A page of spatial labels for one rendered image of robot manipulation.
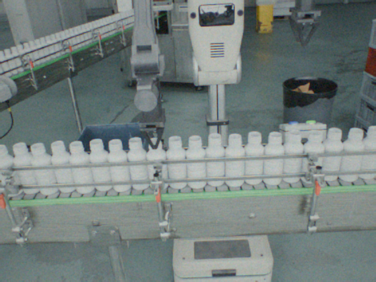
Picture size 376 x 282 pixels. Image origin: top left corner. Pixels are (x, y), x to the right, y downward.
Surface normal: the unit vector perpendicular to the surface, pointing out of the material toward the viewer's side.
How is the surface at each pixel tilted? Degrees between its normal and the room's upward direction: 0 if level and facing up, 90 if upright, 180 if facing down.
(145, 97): 90
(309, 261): 0
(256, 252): 0
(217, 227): 90
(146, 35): 62
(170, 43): 90
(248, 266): 31
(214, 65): 90
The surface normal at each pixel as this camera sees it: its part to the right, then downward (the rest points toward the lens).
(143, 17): -0.02, 0.00
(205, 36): 0.00, 0.47
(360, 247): -0.05, -0.88
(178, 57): -0.30, 0.47
